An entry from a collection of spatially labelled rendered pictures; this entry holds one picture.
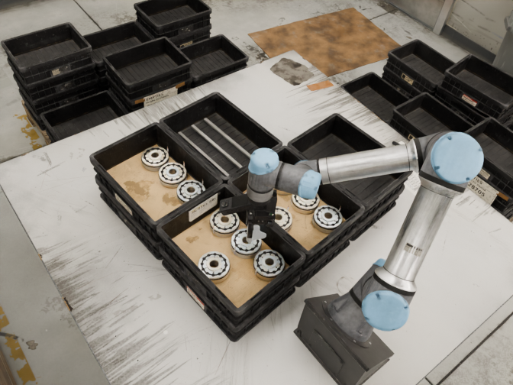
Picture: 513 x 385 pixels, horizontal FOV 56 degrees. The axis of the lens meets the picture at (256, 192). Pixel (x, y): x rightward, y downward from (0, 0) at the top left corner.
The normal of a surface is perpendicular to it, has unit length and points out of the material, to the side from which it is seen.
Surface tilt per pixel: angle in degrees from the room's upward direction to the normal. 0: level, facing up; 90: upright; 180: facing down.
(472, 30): 90
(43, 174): 0
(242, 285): 0
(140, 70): 0
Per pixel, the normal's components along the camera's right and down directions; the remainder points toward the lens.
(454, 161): -0.15, 0.05
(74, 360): 0.08, -0.64
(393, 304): -0.25, 0.29
